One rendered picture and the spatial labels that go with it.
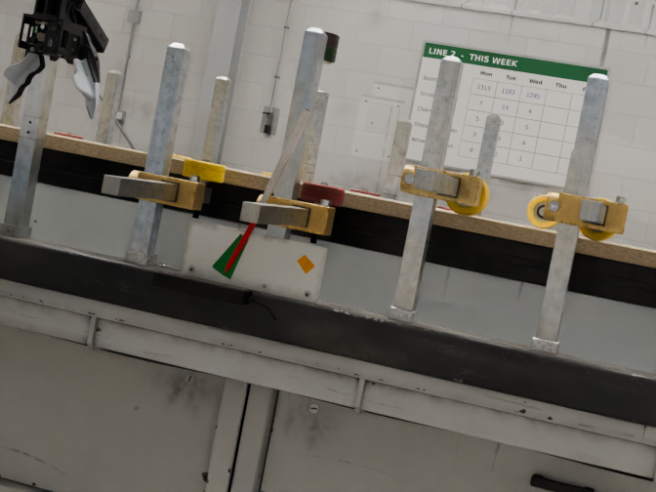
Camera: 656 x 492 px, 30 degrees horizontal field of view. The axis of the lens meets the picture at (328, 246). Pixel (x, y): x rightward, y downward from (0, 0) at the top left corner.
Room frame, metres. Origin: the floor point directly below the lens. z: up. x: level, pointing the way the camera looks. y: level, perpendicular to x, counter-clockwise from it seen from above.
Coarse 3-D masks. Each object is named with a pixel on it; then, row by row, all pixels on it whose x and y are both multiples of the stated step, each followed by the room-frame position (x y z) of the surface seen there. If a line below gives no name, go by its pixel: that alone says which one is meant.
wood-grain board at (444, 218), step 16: (0, 128) 2.52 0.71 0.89; (16, 128) 2.53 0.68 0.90; (48, 144) 2.50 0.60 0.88; (64, 144) 2.49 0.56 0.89; (80, 144) 2.48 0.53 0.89; (96, 144) 2.47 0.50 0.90; (112, 160) 2.46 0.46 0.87; (128, 160) 2.45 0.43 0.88; (144, 160) 2.45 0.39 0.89; (176, 160) 2.43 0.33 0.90; (240, 176) 2.40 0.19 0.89; (256, 176) 2.39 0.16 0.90; (272, 192) 2.38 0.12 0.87; (352, 192) 2.66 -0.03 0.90; (352, 208) 2.34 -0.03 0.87; (368, 208) 2.33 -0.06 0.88; (384, 208) 2.33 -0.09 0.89; (400, 208) 2.32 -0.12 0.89; (432, 224) 2.30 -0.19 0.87; (448, 224) 2.30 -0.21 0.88; (464, 224) 2.29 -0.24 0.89; (480, 224) 2.28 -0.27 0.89; (496, 224) 2.28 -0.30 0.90; (512, 224) 2.52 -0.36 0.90; (528, 240) 2.26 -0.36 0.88; (544, 240) 2.25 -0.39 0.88; (592, 240) 2.23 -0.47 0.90; (608, 256) 2.23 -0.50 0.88; (624, 256) 2.22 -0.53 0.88; (640, 256) 2.21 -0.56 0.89
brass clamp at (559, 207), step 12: (552, 192) 2.07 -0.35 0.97; (552, 204) 2.05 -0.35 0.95; (564, 204) 2.05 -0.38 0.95; (576, 204) 2.05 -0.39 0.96; (612, 204) 2.03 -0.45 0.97; (624, 204) 2.03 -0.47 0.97; (552, 216) 2.06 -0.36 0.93; (564, 216) 2.05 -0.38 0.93; (576, 216) 2.04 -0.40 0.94; (612, 216) 2.03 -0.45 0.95; (624, 216) 2.03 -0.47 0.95; (600, 228) 2.03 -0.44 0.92; (612, 228) 2.03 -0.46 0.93; (624, 228) 2.03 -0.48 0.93
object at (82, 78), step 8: (80, 64) 1.87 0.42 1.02; (80, 72) 1.86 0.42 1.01; (88, 72) 1.87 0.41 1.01; (80, 80) 1.85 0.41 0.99; (88, 80) 1.87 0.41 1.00; (80, 88) 1.84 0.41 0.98; (88, 88) 1.86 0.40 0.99; (96, 88) 1.87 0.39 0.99; (88, 96) 1.86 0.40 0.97; (96, 96) 1.87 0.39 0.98; (88, 104) 1.87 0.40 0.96; (96, 104) 1.87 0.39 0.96; (88, 112) 1.87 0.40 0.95; (96, 112) 1.87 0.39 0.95
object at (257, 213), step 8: (248, 208) 1.88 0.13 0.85; (256, 208) 1.88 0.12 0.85; (264, 208) 1.89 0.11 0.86; (272, 208) 1.94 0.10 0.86; (280, 208) 1.98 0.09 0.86; (288, 208) 2.02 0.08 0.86; (296, 208) 2.07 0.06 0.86; (304, 208) 2.15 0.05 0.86; (240, 216) 1.88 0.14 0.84; (248, 216) 1.88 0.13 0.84; (256, 216) 1.87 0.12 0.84; (264, 216) 1.90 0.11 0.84; (272, 216) 1.94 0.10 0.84; (280, 216) 1.99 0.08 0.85; (288, 216) 2.03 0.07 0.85; (296, 216) 2.08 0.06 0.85; (304, 216) 2.13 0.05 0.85; (264, 224) 1.91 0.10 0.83; (272, 224) 1.95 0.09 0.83; (280, 224) 2.00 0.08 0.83; (288, 224) 2.04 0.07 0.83; (296, 224) 2.09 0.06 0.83; (304, 224) 2.14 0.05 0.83
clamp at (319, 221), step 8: (272, 200) 2.17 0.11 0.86; (280, 200) 2.17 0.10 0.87; (288, 200) 2.16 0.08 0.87; (296, 200) 2.19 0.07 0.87; (312, 208) 2.15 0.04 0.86; (320, 208) 2.15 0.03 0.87; (328, 208) 2.15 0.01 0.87; (312, 216) 2.15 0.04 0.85; (320, 216) 2.15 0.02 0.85; (328, 216) 2.15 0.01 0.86; (312, 224) 2.15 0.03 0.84; (320, 224) 2.15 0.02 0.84; (328, 224) 2.16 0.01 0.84; (312, 232) 2.15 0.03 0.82; (320, 232) 2.15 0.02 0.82; (328, 232) 2.17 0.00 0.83
